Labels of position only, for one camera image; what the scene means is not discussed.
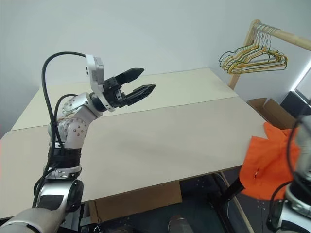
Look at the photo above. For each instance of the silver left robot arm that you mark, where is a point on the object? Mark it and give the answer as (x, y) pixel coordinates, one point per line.
(75, 126)

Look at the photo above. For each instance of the black table leg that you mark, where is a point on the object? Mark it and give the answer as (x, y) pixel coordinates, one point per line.
(233, 190)

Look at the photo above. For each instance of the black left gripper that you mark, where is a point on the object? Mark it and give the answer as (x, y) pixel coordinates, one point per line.
(115, 93)

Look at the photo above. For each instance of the black cabinet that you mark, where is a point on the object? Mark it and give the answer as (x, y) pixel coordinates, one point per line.
(294, 104)

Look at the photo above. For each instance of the open brown cardboard box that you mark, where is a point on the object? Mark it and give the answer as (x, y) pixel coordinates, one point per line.
(274, 111)

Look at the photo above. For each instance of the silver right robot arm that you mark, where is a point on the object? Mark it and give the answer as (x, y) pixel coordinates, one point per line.
(305, 155)

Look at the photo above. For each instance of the light wooden clothes rack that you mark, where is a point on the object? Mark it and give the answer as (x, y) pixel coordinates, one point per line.
(249, 36)

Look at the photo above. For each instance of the orange shorts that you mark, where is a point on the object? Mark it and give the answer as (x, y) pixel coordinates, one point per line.
(267, 157)

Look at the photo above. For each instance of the flat brown cardboard box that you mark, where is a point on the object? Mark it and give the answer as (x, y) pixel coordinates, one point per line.
(136, 201)

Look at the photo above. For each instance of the bright window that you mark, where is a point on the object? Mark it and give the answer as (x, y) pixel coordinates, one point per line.
(302, 77)

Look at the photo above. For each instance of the dark rounded shape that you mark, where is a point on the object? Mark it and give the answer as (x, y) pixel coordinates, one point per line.
(179, 223)

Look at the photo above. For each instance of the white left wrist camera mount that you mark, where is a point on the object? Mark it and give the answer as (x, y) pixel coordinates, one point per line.
(93, 72)

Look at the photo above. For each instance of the light wooden slat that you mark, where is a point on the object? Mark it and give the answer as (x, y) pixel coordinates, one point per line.
(239, 208)

